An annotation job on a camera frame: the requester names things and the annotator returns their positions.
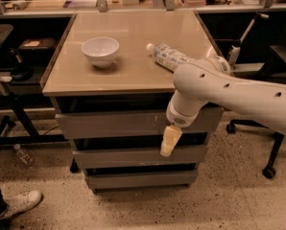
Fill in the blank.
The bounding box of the black box under bench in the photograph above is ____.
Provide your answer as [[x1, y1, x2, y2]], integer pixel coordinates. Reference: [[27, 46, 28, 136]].
[[17, 37, 57, 65]]

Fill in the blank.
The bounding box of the grey bottom drawer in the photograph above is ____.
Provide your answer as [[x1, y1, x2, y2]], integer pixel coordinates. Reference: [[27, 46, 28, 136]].
[[85, 171, 198, 190]]

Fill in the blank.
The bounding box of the white ceramic bowl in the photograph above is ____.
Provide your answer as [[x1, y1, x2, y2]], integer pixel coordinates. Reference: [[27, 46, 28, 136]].
[[82, 37, 120, 68]]

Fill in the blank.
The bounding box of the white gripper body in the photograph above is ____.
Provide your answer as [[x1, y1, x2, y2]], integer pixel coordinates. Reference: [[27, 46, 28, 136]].
[[166, 103, 198, 127]]

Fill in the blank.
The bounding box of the grey drawer cabinet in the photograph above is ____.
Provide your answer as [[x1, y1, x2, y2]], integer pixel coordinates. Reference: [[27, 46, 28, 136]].
[[42, 11, 223, 177]]

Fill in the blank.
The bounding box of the black desk frame left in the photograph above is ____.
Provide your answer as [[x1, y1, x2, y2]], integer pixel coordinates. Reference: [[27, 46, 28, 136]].
[[0, 23, 67, 155]]

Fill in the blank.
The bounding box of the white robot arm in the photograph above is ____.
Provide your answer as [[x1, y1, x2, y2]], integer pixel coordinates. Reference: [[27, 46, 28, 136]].
[[160, 57, 286, 157]]

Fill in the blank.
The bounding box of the white sneaker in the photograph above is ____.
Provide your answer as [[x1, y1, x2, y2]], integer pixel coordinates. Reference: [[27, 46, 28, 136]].
[[0, 190, 43, 220]]

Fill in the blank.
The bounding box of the white handled tool under bench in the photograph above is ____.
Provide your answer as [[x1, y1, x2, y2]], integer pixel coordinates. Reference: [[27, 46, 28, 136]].
[[226, 12, 269, 69]]

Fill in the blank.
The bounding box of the grey top drawer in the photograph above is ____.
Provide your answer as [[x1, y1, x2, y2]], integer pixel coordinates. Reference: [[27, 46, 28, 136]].
[[55, 106, 225, 141]]

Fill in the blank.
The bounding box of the black office chair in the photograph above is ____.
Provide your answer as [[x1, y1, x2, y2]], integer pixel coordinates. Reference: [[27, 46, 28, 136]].
[[226, 0, 286, 180]]

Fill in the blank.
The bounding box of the yellow foam-covered gripper finger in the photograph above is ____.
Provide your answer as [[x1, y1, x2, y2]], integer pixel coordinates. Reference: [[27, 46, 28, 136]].
[[160, 125, 182, 157]]

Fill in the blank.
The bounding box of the grey drawer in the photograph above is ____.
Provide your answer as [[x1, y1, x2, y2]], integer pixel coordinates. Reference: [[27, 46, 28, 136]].
[[85, 171, 198, 190], [73, 145, 207, 169], [55, 106, 225, 141]]

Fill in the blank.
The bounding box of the plastic bottle on floor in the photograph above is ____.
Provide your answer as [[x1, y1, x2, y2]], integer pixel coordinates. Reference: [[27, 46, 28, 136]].
[[13, 144, 34, 166]]

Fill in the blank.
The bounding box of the white plastic bottle on cabinet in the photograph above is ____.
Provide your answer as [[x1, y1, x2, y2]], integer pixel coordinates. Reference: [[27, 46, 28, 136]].
[[146, 43, 192, 72]]

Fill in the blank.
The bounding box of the grey middle drawer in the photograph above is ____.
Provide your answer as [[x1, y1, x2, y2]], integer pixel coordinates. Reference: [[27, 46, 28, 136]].
[[73, 145, 207, 169]]

